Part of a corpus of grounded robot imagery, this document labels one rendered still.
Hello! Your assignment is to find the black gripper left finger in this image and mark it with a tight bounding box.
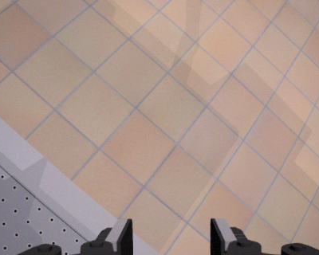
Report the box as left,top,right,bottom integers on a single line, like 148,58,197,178
18,219,133,255

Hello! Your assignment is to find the grey perforated base plate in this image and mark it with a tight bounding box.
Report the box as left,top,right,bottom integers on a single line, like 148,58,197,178
0,163,90,255

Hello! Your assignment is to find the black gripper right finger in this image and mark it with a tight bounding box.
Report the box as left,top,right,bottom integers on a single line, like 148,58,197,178
211,218,319,255

